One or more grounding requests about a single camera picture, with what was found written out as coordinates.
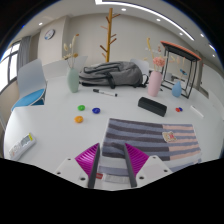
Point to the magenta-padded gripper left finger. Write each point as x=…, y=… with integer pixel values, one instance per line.
x=87, y=160

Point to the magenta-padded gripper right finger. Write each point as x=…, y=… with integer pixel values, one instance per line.
x=136, y=159

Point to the grey and pink striped towel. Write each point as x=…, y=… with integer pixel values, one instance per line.
x=150, y=136

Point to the orange round magnet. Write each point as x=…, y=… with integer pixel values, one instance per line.
x=78, y=119

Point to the green round magnet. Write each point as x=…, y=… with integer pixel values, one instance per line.
x=81, y=107

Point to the black rectangular box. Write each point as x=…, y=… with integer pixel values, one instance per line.
x=152, y=106

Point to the small red round magnet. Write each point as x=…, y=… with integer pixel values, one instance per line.
x=177, y=109

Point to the white remote control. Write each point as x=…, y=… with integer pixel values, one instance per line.
x=21, y=146

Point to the small blue round magnet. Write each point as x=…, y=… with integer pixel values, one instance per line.
x=180, y=108

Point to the black and white marker pen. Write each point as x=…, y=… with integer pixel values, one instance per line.
x=105, y=92

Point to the pink vase with dried flowers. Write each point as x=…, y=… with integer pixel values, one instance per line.
x=154, y=85

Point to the white bar-shaped eraser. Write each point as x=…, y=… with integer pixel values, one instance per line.
x=196, y=111

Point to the green vase with dried flowers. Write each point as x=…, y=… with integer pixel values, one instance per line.
x=73, y=81

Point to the blue vase with dried flowers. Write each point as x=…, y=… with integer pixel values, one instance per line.
x=176, y=89

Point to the grey backpack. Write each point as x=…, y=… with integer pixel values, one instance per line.
x=113, y=74

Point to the white chair with blue cushion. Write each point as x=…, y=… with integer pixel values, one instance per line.
x=30, y=80

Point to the black-framed orange-topped side table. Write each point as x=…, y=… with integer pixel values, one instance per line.
x=181, y=50

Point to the window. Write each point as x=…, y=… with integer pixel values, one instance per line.
x=5, y=70

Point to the grey curtain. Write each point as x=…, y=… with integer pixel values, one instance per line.
x=24, y=55

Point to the wooden coat rack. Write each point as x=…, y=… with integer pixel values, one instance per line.
x=108, y=36

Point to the long ceiling light strip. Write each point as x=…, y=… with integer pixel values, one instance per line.
x=143, y=10

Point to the round ceiling spotlights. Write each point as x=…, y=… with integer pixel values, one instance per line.
x=123, y=9

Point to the round wall clock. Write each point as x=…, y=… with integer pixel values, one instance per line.
x=49, y=34

